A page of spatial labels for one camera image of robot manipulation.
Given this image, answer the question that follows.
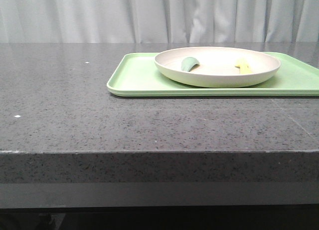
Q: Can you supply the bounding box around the white curtain backdrop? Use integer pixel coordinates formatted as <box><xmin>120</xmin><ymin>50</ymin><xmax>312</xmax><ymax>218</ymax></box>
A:
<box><xmin>0</xmin><ymin>0</ymin><xmax>319</xmax><ymax>43</ymax></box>

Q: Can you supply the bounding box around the white round plate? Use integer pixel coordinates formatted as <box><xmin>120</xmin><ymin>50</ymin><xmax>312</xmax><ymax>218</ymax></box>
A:
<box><xmin>155</xmin><ymin>46</ymin><xmax>281</xmax><ymax>88</ymax></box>

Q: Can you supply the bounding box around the light green tray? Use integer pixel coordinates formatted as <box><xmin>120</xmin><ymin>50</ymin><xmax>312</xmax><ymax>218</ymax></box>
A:
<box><xmin>107</xmin><ymin>52</ymin><xmax>319</xmax><ymax>97</ymax></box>

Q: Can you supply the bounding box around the green plastic spoon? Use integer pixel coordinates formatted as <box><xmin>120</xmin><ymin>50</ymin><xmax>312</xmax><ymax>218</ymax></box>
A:
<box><xmin>181</xmin><ymin>57</ymin><xmax>200</xmax><ymax>72</ymax></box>

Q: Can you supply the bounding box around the yellow plastic fork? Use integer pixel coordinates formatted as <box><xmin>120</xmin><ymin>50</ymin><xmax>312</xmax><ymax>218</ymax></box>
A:
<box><xmin>235</xmin><ymin>58</ymin><xmax>252</xmax><ymax>74</ymax></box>

